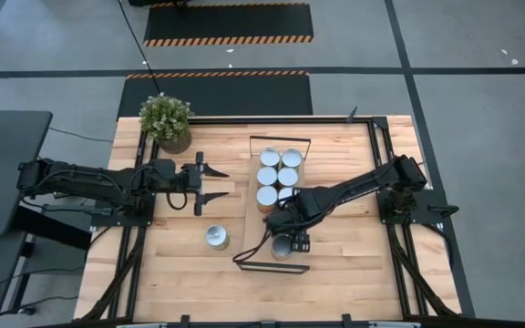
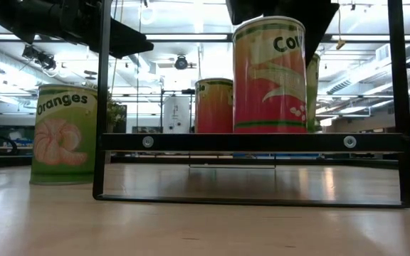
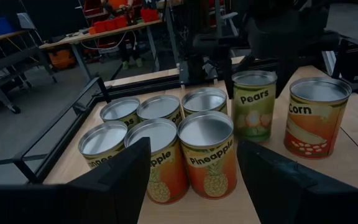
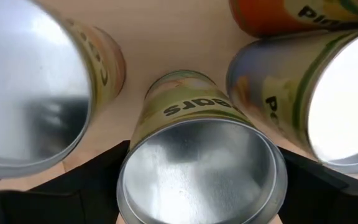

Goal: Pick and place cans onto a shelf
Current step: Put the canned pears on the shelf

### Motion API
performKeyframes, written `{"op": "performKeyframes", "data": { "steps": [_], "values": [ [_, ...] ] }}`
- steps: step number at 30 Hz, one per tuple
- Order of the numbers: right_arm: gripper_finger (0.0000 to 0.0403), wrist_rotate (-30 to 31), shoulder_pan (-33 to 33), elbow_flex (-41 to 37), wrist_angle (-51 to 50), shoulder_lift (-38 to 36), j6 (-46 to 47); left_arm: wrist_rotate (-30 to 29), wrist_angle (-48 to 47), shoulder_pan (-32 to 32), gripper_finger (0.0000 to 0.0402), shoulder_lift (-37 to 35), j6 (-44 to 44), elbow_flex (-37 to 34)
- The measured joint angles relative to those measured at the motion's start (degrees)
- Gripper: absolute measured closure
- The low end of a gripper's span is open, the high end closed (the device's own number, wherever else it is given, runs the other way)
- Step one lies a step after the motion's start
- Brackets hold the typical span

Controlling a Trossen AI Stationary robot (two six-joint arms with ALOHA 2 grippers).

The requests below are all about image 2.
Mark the wooden shelf black metal frame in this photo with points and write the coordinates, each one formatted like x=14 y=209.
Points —
x=255 y=142

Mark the white cylindrical tank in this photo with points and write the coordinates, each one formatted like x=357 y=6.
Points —
x=176 y=113

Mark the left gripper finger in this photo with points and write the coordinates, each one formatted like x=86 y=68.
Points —
x=126 y=42

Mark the black ceiling track lights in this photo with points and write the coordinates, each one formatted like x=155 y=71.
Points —
x=41 y=58

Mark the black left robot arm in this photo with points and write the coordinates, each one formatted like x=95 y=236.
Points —
x=13 y=14

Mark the potted green plant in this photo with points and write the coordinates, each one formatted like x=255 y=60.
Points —
x=116 y=112

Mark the white ceiling air vent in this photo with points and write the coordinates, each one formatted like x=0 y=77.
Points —
x=383 y=53

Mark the orange label tin can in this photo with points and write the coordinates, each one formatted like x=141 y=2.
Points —
x=214 y=110

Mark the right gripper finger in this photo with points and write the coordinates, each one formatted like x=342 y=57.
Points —
x=322 y=32
x=311 y=32

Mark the black round ceiling spotlight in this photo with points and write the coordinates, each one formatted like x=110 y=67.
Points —
x=181 y=62

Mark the green label tin can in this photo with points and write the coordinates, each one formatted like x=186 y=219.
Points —
x=312 y=99

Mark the Corn label tin can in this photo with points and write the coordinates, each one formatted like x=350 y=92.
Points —
x=269 y=89

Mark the black aluminium rig frame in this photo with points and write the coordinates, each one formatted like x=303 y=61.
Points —
x=155 y=160

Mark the Oranges label tin can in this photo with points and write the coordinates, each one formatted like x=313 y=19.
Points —
x=62 y=142

